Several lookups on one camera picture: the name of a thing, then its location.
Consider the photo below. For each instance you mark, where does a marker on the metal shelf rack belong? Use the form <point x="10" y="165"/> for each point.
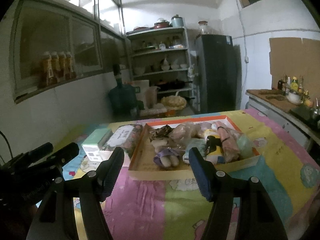
<point x="163" y="57"/>

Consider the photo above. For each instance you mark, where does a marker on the orange drink bottles row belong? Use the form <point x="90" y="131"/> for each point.
<point x="56" y="67"/>

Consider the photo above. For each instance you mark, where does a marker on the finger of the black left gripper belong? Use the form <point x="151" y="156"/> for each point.
<point x="62" y="157"/>
<point x="23" y="160"/>

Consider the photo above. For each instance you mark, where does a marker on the bear doll purple dress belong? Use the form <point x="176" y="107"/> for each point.
<point x="166" y="154"/>

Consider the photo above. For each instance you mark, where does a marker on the kitchen counter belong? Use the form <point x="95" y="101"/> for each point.
<point x="264" y="100"/>

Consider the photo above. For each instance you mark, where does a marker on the green plastic bagged cloth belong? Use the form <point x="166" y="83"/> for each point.
<point x="245" y="146"/>

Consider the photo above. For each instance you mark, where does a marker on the dark refrigerator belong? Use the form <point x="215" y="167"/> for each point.
<point x="218" y="73"/>

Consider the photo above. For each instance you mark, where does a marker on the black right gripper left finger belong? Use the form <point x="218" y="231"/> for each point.
<point x="95" y="187"/>

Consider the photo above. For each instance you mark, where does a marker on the yellow green bottle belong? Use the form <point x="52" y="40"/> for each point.
<point x="294" y="84"/>

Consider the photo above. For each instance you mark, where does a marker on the orange rimmed cardboard tray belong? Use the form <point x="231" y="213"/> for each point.
<point x="142" y="166"/>

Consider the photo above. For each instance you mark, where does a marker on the teal pot on shelf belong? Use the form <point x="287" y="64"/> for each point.
<point x="177" y="21"/>

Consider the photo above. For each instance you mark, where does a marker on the white bowl on counter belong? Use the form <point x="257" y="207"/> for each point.
<point x="294" y="98"/>

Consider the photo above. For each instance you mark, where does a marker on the metal kettle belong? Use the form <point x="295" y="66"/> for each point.
<point x="315" y="112"/>

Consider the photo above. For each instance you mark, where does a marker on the cardboard on wall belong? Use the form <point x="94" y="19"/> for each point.
<point x="297" y="57"/>

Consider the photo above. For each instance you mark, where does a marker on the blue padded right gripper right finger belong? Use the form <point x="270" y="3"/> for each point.
<point x="258" y="217"/>

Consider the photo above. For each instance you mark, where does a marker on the leopard print plush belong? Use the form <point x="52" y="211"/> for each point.
<point x="160" y="133"/>

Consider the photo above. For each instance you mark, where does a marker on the floral tissue pack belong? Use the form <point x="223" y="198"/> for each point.
<point x="125" y="137"/>

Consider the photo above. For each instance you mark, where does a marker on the glass jar on fridge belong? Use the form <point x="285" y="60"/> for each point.
<point x="203" y="27"/>

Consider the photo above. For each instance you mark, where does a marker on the pink cloth pack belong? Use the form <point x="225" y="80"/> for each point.
<point x="231" y="151"/>

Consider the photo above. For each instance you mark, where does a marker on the green tissue box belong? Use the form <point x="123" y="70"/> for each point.
<point x="95" y="142"/>

